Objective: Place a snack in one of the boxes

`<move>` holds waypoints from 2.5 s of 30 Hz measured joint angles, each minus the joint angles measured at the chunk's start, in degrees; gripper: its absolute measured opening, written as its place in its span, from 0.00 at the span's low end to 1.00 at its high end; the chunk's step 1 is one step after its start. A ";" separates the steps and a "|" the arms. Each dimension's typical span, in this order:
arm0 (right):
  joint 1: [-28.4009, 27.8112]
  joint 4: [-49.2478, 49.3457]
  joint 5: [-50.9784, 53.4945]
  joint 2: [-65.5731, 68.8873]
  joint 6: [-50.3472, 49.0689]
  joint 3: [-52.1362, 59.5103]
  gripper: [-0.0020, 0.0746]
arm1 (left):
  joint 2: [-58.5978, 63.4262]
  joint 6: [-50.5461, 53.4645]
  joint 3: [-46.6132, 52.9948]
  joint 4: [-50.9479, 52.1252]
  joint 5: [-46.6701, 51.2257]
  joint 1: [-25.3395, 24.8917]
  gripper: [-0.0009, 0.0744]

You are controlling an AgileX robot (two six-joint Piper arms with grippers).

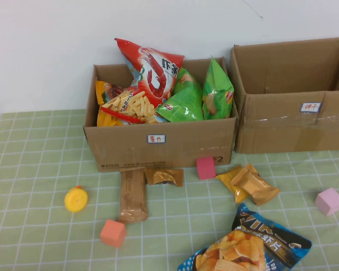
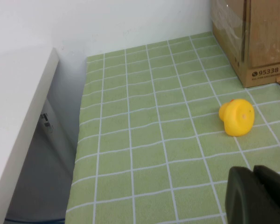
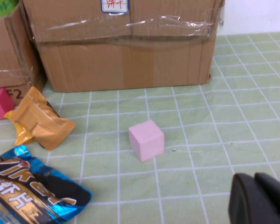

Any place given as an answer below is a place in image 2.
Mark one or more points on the green checked tablecloth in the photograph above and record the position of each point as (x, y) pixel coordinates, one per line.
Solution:
(142, 140)

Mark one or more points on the cardboard box with chips label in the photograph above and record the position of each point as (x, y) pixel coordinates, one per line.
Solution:
(263, 46)

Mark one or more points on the white board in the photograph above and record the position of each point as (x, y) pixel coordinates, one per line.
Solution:
(14, 116)

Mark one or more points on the yellow rubber duck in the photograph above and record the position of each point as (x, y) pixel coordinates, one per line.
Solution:
(238, 119)

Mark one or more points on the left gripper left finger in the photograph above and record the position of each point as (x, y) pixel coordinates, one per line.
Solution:
(245, 200)

